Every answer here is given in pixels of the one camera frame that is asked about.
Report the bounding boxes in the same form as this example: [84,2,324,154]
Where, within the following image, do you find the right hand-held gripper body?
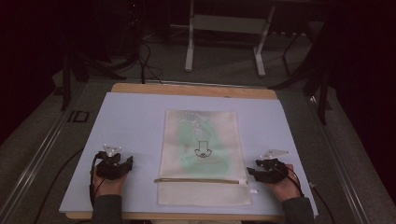
[255,148,291,185]

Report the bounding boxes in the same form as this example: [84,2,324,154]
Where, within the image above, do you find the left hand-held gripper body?
[94,144,126,181]

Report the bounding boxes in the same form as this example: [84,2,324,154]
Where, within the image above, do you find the cream mesh laundry bag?
[156,109,254,207]

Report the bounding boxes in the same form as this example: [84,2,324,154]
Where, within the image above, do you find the person's left hand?
[92,172,129,198]

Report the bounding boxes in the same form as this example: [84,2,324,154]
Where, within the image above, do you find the person's right hand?
[263,163,303,203]

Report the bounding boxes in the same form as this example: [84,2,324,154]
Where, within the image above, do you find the light blue table mat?
[58,91,319,217]

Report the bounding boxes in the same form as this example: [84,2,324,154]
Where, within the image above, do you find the green garment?
[177,119,233,175]

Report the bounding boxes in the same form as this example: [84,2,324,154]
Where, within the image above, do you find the dark metal stand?
[269,27,332,126]
[60,50,92,112]

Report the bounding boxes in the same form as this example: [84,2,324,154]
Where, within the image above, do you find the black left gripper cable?
[32,147,106,224]

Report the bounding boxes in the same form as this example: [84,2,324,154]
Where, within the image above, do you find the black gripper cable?
[32,147,106,224]
[288,170,335,224]

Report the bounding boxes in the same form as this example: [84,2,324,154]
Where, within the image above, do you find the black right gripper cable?
[288,170,335,224]

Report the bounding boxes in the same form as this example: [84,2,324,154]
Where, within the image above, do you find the metal floor rail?
[306,94,373,224]
[0,82,82,224]

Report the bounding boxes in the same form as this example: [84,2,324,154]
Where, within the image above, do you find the black floor cables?
[108,36,164,86]

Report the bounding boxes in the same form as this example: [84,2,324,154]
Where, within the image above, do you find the white metal stand frame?
[184,0,277,77]

